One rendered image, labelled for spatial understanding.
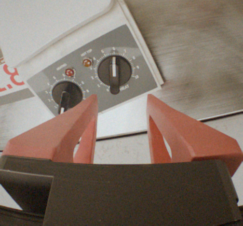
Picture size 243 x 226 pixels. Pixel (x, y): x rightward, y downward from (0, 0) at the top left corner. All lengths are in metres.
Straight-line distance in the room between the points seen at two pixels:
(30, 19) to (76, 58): 0.06
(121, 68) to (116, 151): 0.12
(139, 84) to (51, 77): 0.09
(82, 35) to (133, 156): 0.16
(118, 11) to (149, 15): 0.07
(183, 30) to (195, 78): 0.06
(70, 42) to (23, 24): 0.05
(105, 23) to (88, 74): 0.05
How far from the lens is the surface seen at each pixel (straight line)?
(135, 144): 0.25
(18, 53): 0.19
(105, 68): 0.19
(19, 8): 0.21
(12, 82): 0.30
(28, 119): 0.31
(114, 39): 0.18
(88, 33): 0.18
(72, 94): 0.20
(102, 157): 0.27
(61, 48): 0.19
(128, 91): 0.20
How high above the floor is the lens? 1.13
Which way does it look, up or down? 75 degrees down
